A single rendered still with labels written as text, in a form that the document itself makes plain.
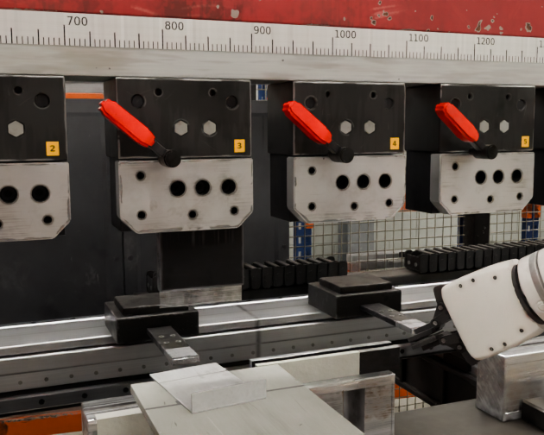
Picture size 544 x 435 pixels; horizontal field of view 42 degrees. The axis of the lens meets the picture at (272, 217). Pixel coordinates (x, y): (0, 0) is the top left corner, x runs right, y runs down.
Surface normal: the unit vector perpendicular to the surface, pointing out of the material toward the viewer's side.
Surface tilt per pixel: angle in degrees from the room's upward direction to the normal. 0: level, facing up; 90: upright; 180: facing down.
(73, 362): 90
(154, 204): 90
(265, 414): 0
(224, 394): 90
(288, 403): 0
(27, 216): 90
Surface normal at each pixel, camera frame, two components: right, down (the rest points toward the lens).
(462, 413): 0.00, -0.99
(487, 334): -0.62, 0.19
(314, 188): 0.37, 0.11
